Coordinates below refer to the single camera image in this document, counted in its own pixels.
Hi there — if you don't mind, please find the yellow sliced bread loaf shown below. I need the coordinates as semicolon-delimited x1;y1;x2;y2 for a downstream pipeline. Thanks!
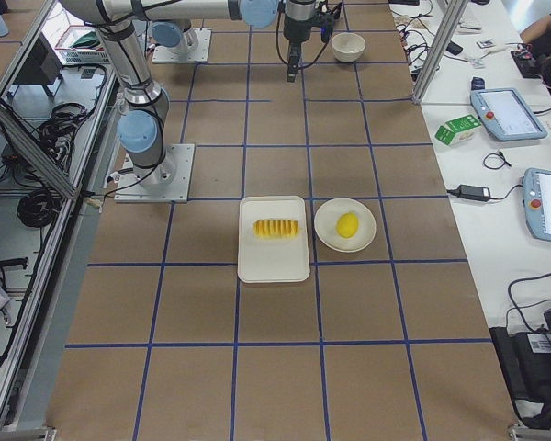
253;219;300;240

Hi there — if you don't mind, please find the aluminium frame post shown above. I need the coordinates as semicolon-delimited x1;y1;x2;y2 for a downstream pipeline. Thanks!
412;0;467;104

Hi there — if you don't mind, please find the black smartphone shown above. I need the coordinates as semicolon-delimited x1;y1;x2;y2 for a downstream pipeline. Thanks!
446;41;463;55

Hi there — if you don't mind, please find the blue teach pendant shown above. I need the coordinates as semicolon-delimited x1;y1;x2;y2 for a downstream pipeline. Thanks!
522;168;551;242
469;88;547;141

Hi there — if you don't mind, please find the cream rectangular tray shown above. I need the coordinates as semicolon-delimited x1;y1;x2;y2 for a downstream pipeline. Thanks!
238;196;310;283

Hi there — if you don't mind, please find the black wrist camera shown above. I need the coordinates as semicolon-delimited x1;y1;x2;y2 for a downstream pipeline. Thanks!
318;12;335;42

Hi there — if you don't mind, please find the cream round plate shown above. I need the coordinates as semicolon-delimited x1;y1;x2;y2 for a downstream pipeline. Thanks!
314;198;377;253

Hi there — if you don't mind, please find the yellow lemon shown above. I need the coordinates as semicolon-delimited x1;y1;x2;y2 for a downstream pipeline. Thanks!
336;212;359;239

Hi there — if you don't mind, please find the green white carton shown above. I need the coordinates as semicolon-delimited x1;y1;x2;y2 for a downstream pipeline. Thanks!
434;114;481;146

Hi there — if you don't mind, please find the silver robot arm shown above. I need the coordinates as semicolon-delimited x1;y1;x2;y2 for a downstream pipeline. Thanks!
62;0;326;185
152;19;198;52

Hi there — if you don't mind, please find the far blue teach pendant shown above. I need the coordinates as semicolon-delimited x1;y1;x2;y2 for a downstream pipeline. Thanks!
469;88;547;141

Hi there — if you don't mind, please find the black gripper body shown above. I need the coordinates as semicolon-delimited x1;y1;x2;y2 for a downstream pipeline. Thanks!
284;0;320;44

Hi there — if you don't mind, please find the black power adapter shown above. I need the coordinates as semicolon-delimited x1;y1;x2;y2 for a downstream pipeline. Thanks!
458;185;491;202

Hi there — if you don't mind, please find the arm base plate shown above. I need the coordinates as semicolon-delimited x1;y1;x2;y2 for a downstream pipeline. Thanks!
152;22;211;64
113;144;195;203

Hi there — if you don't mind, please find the cream bowl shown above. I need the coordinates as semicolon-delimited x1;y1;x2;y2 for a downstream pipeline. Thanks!
331;33;366;63

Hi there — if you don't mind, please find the near blue teach pendant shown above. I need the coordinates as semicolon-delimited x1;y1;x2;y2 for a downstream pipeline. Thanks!
522;168;551;242

